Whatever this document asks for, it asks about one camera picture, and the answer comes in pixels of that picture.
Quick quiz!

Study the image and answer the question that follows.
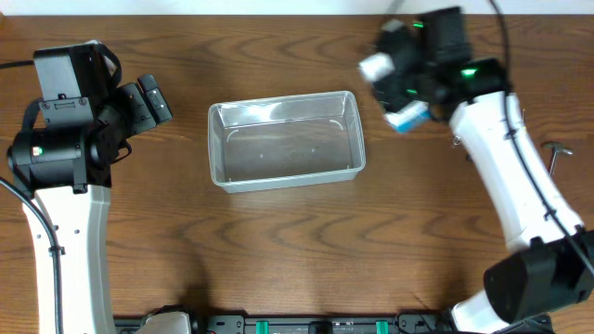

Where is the white blue cardboard box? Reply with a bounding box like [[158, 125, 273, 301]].
[[383, 101, 431, 134]]

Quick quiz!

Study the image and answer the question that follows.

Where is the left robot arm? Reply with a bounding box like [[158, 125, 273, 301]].
[[6, 41, 173, 333]]

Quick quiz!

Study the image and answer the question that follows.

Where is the black mounting rail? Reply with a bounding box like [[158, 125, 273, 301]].
[[114, 314, 554, 334]]

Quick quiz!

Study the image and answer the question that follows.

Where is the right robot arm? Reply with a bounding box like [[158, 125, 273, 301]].
[[359, 6, 593, 333]]

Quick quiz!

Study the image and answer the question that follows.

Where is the clear plastic container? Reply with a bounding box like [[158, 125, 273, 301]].
[[208, 91, 366, 193]]

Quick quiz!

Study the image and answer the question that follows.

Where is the small black handled hammer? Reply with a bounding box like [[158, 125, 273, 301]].
[[541, 141, 574, 177]]

